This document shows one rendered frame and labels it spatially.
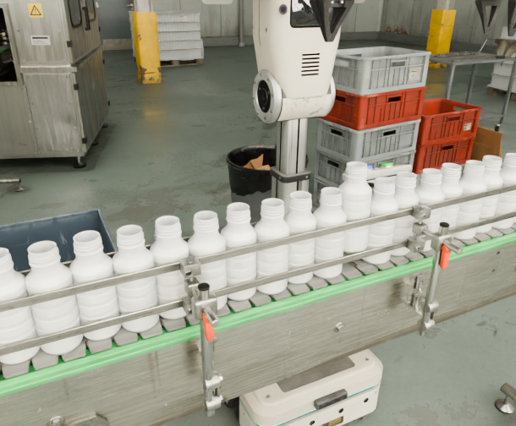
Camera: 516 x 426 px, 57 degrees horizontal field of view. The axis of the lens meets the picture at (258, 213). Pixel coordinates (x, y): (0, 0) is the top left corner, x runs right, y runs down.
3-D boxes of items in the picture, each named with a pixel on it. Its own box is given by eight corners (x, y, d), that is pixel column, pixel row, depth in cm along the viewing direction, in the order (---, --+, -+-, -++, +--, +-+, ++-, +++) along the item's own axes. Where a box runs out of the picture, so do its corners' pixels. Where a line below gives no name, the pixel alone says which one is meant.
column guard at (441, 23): (434, 68, 972) (444, 10, 924) (420, 65, 1003) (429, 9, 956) (448, 67, 987) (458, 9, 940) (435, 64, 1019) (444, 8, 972)
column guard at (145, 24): (140, 84, 784) (134, 12, 737) (135, 80, 816) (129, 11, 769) (164, 82, 800) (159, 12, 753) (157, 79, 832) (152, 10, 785)
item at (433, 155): (416, 175, 354) (420, 146, 345) (378, 159, 387) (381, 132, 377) (471, 162, 381) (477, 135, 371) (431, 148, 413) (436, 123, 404)
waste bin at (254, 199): (247, 284, 261) (247, 176, 234) (216, 247, 298) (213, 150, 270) (316, 265, 279) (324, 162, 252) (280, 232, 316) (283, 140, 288)
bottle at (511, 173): (504, 232, 104) (524, 161, 97) (478, 223, 108) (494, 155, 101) (516, 225, 108) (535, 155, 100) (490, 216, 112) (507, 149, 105)
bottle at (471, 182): (478, 242, 100) (496, 168, 93) (449, 240, 101) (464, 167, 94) (469, 228, 106) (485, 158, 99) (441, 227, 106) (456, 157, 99)
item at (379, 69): (361, 95, 288) (365, 58, 279) (317, 84, 319) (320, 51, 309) (427, 86, 319) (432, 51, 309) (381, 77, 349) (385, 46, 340)
